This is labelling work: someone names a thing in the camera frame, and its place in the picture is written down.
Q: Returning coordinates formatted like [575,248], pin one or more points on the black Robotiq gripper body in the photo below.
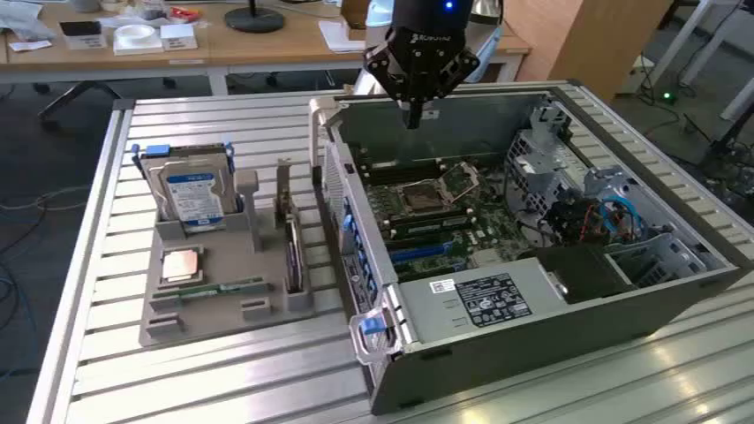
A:
[427,35]

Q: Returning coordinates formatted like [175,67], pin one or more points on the black tripod stand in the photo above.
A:
[727,146]

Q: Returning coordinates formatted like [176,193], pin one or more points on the blue expansion slot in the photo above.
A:
[420,254]

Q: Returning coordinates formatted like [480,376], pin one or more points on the plain white box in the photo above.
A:
[177,37]

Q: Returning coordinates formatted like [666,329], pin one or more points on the metal socket cover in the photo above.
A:
[462,181]

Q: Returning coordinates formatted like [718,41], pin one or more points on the device with green light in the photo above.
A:
[667,96]

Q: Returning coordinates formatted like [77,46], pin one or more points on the white card with red print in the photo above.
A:
[29,45]

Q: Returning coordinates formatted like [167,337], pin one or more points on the white box with tape roll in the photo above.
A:
[137,40]

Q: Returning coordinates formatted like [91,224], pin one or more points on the white box with black top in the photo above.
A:
[83,35]

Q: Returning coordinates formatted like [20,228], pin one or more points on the grey plastic parts rack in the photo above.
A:
[235,265]

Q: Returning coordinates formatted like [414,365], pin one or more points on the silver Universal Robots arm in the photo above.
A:
[371,84]

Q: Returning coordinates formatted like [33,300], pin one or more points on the white paper stack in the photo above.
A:
[341,37]

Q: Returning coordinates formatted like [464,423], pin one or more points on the wooden desk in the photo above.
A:
[264,48]

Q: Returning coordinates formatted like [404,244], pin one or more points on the red small item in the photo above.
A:
[183,15]

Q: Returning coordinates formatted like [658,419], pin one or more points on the metal disk bay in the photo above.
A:
[666,260]

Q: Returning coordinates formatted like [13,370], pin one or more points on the CPU socket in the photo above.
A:
[424,199]

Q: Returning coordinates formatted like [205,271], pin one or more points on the installed RAM stick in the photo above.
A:
[430,227]

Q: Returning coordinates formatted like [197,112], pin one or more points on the white desk frame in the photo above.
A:
[676,44]

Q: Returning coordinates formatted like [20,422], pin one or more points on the green RAM stick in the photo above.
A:
[205,289]

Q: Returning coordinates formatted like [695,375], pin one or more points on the grey power supply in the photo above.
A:
[435,318]

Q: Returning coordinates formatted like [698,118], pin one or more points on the black chair base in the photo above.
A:
[64,99]

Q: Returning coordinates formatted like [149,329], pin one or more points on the blue case latch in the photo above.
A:
[371,329]

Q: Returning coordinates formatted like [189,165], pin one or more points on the clear plastic bag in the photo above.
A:
[23,22]

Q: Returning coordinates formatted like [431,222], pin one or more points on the black round lamp base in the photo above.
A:
[253,21]

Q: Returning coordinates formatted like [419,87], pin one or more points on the wooden cabinet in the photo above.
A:
[618,62]

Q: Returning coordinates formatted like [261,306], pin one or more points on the silver chipset heatsink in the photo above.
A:
[487,257]

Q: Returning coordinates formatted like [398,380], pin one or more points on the black graphics card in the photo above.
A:
[292,247]

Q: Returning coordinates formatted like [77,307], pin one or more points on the white wall unit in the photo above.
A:
[639,77]

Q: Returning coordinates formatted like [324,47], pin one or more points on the hard disk with blue label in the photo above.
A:
[193,194]

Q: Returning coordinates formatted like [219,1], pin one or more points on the green motherboard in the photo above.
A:
[488,229]

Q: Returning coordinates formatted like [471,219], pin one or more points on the CPU with copper lid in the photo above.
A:
[179,265]

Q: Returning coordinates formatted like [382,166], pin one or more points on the brown cardboard box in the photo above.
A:
[353,13]

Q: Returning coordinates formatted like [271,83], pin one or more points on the grey open PC case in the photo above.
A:
[530,353]

